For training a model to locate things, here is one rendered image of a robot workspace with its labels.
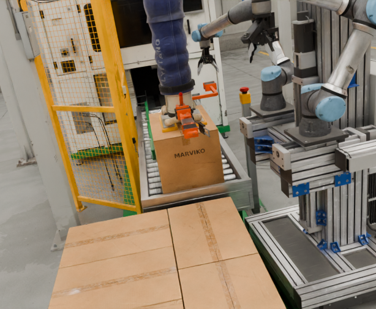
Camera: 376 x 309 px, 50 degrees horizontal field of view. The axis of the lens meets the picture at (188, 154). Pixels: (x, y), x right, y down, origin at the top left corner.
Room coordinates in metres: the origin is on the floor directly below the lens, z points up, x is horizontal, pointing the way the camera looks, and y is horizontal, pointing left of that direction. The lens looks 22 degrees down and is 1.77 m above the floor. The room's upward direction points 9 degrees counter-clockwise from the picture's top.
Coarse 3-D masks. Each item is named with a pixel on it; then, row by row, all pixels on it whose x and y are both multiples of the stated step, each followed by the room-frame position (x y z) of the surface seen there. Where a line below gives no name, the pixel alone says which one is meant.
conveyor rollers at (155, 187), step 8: (144, 112) 4.43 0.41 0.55; (152, 112) 4.35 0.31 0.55; (144, 120) 4.15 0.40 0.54; (144, 128) 3.88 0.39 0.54; (144, 136) 3.61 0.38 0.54; (152, 160) 2.99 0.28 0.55; (224, 160) 2.77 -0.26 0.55; (152, 168) 2.82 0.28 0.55; (224, 168) 2.66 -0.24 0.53; (152, 176) 2.71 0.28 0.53; (224, 176) 2.50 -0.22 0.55; (232, 176) 2.49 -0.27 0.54; (152, 184) 2.55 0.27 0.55; (160, 184) 2.54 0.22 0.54; (152, 192) 2.45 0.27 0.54; (160, 192) 2.44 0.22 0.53
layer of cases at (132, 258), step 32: (96, 224) 2.13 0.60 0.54; (128, 224) 2.07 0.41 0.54; (160, 224) 2.02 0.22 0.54; (192, 224) 1.96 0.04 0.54; (224, 224) 1.91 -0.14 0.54; (64, 256) 1.85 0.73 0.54; (96, 256) 1.80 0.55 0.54; (128, 256) 1.76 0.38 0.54; (160, 256) 1.71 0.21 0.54; (192, 256) 1.67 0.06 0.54; (224, 256) 1.63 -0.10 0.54; (256, 256) 1.60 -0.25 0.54; (64, 288) 1.58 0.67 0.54; (96, 288) 1.55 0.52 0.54; (128, 288) 1.51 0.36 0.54; (160, 288) 1.48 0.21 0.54; (192, 288) 1.44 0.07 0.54; (224, 288) 1.41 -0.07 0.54; (256, 288) 1.38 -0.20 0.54
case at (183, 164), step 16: (160, 112) 2.89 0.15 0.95; (160, 128) 2.52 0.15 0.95; (208, 128) 2.37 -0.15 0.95; (160, 144) 2.31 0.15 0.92; (176, 144) 2.31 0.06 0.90; (192, 144) 2.32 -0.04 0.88; (208, 144) 2.33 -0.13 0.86; (160, 160) 2.31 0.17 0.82; (176, 160) 2.31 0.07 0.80; (192, 160) 2.32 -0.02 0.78; (208, 160) 2.33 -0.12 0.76; (160, 176) 2.30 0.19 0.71; (176, 176) 2.31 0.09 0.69; (192, 176) 2.32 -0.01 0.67; (208, 176) 2.33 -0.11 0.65
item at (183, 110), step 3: (186, 105) 2.39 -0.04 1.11; (177, 108) 2.38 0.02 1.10; (180, 108) 2.38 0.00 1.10; (183, 108) 2.39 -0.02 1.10; (186, 108) 2.37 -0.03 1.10; (189, 108) 2.37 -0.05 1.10; (177, 111) 2.31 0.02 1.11; (180, 111) 2.31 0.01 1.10; (183, 111) 2.31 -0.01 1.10; (186, 111) 2.31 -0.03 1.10; (189, 111) 2.31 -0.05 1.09; (177, 114) 2.31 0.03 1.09; (183, 114) 2.31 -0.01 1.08; (177, 117) 2.31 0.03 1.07; (186, 117) 2.31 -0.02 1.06
